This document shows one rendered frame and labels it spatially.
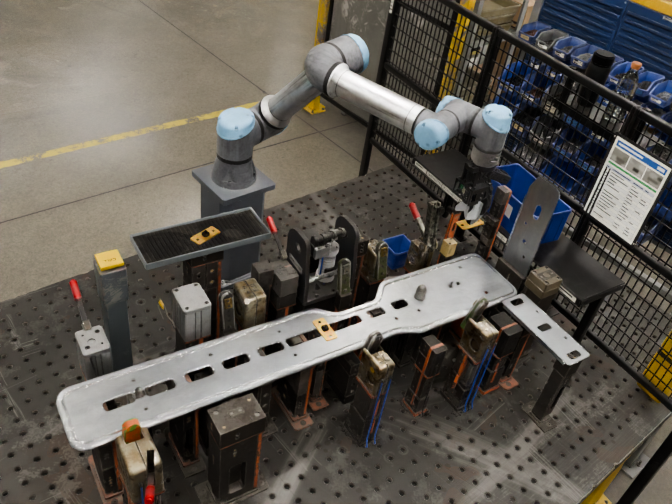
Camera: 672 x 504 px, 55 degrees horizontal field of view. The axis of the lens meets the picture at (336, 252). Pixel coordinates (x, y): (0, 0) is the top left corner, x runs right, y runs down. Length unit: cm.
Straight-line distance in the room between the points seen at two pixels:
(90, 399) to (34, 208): 244
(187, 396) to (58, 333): 72
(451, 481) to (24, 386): 127
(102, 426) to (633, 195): 167
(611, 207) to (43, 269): 266
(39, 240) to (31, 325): 151
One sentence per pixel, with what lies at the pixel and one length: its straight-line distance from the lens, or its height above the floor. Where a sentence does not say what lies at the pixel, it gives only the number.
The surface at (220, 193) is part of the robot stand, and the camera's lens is 215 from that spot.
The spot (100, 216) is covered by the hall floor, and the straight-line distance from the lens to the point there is 392.
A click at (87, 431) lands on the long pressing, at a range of 165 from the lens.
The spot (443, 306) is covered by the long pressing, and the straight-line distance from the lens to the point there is 202.
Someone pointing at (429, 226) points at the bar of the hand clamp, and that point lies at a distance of 208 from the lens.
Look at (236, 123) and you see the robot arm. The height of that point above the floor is 132.
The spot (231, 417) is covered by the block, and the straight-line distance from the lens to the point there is 161.
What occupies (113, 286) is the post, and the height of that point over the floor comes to 109.
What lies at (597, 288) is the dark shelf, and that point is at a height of 103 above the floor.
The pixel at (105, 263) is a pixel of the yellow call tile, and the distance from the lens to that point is 180.
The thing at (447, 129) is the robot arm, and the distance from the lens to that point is 166.
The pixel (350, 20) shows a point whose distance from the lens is 465.
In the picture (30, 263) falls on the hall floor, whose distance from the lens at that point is 366.
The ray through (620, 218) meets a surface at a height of 121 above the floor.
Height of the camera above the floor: 233
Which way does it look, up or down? 39 degrees down
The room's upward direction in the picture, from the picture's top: 10 degrees clockwise
